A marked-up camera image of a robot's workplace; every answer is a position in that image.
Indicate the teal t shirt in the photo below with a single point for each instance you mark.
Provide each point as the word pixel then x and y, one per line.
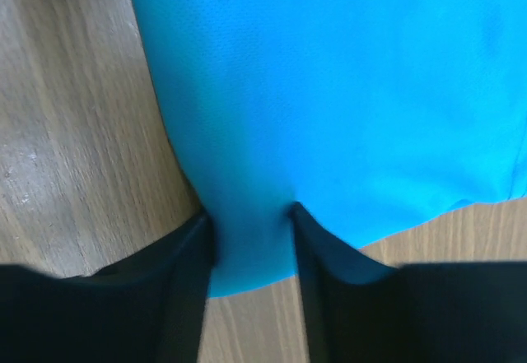
pixel 376 115

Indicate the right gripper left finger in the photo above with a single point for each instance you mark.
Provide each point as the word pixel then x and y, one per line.
pixel 148 307

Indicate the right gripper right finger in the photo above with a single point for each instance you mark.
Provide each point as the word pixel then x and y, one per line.
pixel 359 310

